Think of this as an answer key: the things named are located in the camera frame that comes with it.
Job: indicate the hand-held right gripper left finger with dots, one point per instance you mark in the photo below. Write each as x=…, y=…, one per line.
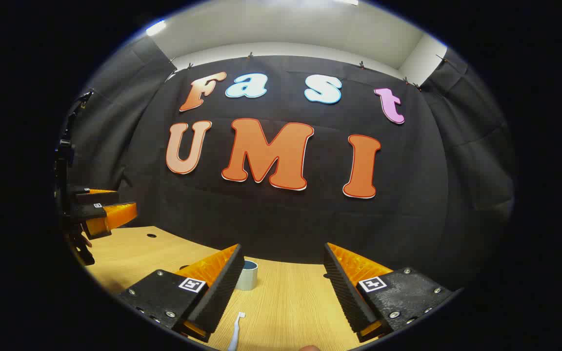
x=222, y=287

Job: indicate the ceiling light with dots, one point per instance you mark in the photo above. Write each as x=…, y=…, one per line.
x=156, y=28

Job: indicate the white toothbrush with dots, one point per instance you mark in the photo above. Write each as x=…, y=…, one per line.
x=235, y=334

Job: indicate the black backdrop cloth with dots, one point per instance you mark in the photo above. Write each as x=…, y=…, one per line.
x=408, y=219

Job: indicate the wooden desktop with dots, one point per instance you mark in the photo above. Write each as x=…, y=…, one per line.
x=291, y=302

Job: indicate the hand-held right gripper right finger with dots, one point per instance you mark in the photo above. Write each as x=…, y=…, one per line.
x=347, y=292

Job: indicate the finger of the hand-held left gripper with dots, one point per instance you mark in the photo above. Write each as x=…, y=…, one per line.
x=115, y=214
x=95, y=197

